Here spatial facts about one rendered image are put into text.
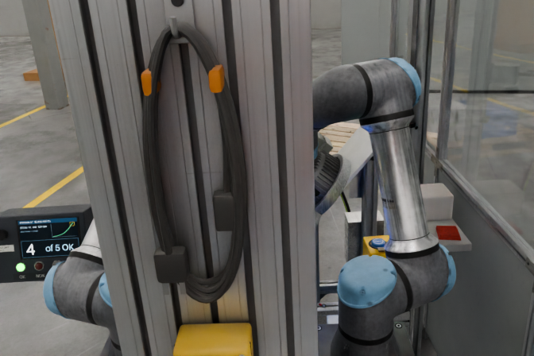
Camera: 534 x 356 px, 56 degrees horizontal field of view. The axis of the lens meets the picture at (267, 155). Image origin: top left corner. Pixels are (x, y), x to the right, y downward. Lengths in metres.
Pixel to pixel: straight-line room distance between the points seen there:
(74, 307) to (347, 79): 0.74
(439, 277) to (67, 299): 0.79
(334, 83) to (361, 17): 6.09
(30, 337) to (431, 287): 2.48
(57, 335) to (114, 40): 2.71
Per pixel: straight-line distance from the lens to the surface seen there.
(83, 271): 1.17
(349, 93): 1.00
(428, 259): 1.11
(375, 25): 7.09
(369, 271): 1.06
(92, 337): 3.04
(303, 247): 0.57
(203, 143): 0.52
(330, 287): 2.17
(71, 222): 1.47
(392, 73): 1.06
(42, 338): 3.16
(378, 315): 1.06
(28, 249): 1.54
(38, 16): 7.60
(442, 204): 2.08
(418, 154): 2.25
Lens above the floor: 1.87
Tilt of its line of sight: 22 degrees down
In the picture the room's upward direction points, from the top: 3 degrees counter-clockwise
